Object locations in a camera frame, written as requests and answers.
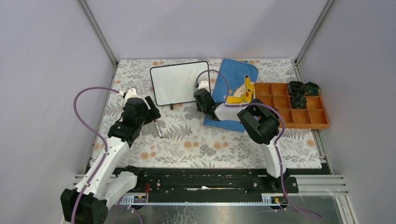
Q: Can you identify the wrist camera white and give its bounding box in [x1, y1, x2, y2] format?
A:
[118, 88, 140, 101]
[195, 80, 210, 92]

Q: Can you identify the dark patterned cloth roll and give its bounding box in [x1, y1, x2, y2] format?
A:
[290, 94, 307, 109]
[305, 82, 320, 96]
[287, 81, 307, 96]

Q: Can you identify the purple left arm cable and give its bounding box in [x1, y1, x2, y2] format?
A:
[70, 87, 124, 224]

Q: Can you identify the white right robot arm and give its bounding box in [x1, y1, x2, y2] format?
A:
[193, 89, 287, 192]

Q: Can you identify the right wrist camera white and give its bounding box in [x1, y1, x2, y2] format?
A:
[195, 80, 210, 92]

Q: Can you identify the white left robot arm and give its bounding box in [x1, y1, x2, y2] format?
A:
[60, 96, 161, 224]

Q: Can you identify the white whiteboard black frame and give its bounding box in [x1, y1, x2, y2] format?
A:
[149, 61, 210, 106]

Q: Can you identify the blue Pikachu cloth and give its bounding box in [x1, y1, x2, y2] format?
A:
[203, 59, 259, 132]

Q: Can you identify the white whiteboard marker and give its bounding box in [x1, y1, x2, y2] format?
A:
[153, 119, 163, 139]

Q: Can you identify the orange compartment tray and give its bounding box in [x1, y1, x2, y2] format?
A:
[255, 83, 330, 129]

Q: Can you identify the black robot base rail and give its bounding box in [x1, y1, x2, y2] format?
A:
[74, 164, 349, 206]

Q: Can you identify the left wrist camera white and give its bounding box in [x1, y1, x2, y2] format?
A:
[118, 88, 140, 101]

